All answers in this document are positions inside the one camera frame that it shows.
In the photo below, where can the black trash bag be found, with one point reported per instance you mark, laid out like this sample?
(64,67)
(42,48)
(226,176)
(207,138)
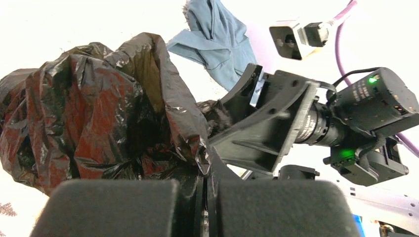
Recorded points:
(97,113)

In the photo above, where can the grey-blue cloth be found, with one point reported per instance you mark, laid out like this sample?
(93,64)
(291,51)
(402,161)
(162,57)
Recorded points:
(215,39)

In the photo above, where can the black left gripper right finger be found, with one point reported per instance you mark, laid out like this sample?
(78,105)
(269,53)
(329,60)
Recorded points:
(271,208)

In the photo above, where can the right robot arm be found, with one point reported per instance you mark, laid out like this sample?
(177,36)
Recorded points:
(310,148)

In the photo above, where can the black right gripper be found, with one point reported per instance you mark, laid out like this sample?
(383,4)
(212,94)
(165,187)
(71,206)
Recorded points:
(285,114)

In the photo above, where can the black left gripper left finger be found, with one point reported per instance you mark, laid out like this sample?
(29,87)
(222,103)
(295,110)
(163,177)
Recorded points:
(118,208)

